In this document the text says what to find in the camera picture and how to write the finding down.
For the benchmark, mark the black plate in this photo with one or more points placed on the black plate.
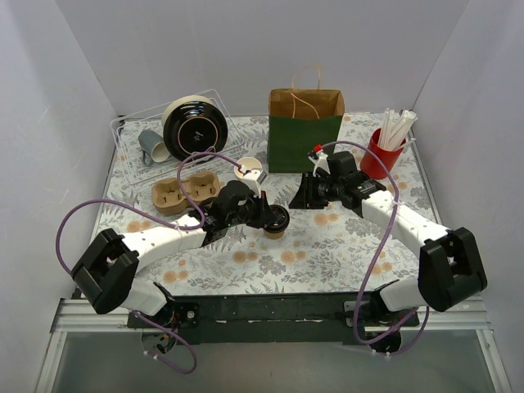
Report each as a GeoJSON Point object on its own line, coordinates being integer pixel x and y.
{"type": "Point", "coordinates": [193, 124]}

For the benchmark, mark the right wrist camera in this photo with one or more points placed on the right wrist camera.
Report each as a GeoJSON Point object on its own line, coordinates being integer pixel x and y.
{"type": "Point", "coordinates": [320, 160]}

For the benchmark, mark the floral table mat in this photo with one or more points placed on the floral table mat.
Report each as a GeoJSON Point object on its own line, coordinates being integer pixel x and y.
{"type": "Point", "coordinates": [321, 250]}

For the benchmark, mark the cardboard cup carrier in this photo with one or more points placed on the cardboard cup carrier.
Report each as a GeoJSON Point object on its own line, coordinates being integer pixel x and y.
{"type": "Point", "coordinates": [168, 198]}

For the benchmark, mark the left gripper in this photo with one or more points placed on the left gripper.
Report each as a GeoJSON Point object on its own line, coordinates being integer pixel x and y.
{"type": "Point", "coordinates": [263, 210]}

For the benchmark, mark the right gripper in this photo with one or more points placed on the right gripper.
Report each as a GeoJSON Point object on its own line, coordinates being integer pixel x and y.
{"type": "Point", "coordinates": [308, 191]}

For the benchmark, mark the single paper cup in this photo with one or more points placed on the single paper cup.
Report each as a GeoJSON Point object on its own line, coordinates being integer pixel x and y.
{"type": "Point", "coordinates": [274, 235]}

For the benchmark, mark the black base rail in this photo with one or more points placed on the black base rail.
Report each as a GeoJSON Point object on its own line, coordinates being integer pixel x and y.
{"type": "Point", "coordinates": [300, 317]}

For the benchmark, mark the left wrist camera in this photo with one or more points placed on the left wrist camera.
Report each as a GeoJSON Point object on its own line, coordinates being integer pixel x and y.
{"type": "Point", "coordinates": [252, 177]}

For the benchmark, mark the white wrapped straws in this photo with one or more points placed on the white wrapped straws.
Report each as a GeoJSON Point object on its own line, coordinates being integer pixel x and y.
{"type": "Point", "coordinates": [394, 131]}

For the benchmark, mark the grey mug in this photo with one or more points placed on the grey mug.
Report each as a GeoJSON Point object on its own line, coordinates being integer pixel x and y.
{"type": "Point", "coordinates": [153, 147]}

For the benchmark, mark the white wire dish rack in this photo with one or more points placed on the white wire dish rack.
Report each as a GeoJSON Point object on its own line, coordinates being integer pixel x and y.
{"type": "Point", "coordinates": [127, 128]}

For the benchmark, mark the green paper bag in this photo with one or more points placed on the green paper bag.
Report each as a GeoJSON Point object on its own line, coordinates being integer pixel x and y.
{"type": "Point", "coordinates": [299, 120]}

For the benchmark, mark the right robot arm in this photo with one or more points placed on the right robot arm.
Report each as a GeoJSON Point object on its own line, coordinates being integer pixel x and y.
{"type": "Point", "coordinates": [450, 269]}

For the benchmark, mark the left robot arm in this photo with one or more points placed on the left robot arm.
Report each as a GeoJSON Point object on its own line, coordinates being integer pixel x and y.
{"type": "Point", "coordinates": [106, 272]}

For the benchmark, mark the stack of paper cups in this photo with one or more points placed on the stack of paper cups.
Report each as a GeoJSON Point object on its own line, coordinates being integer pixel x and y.
{"type": "Point", "coordinates": [247, 164]}

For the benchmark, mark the black cup lid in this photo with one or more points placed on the black cup lid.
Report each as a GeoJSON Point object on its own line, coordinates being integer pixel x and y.
{"type": "Point", "coordinates": [281, 222]}

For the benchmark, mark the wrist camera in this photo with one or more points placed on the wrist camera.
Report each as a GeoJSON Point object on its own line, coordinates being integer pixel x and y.
{"type": "Point", "coordinates": [320, 160]}
{"type": "Point", "coordinates": [252, 177]}

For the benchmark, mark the red cup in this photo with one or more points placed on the red cup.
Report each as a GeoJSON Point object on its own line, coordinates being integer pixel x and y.
{"type": "Point", "coordinates": [380, 162]}

